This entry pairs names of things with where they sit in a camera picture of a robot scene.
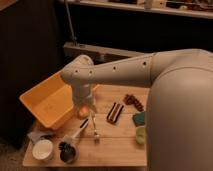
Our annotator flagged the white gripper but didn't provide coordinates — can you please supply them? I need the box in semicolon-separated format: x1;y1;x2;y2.
72;84;95;111

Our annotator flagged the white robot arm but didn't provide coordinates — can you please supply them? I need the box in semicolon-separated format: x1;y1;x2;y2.
60;49;213;171

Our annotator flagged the yellow plastic tray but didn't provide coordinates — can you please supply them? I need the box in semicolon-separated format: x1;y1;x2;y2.
19;72;76;130

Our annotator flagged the orange round fruit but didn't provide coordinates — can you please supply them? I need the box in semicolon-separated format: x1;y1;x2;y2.
78;106;89;119

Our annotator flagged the silver fork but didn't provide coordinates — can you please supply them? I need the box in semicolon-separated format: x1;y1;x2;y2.
91;113;100;143

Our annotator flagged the wooden board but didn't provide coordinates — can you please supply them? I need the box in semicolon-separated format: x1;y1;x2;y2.
22;83;150;168

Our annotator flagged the metal vertical pole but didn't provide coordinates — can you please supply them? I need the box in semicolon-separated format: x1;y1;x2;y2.
64;0;77;45

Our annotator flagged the metal measuring cup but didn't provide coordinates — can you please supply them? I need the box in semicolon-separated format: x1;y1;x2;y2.
60;145;76;163

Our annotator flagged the green sponge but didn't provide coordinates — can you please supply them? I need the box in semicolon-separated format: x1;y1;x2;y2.
132;112;145;126

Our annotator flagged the grey crumpled cloth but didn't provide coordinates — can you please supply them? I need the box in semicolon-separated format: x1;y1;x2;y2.
27;131;55;144

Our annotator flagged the white bowl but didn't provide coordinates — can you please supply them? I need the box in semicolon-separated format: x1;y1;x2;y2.
32;139;53;161

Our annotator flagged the light green cup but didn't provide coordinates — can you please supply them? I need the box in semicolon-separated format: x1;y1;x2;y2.
136;127;146;144

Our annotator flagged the grey metal rail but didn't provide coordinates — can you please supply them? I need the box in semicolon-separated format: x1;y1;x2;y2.
63;42;142;62

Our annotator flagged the brown chain toy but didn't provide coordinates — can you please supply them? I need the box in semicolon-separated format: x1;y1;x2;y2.
124;94;144;112

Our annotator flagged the wall shelf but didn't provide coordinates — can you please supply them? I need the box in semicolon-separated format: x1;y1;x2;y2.
59;0;213;19

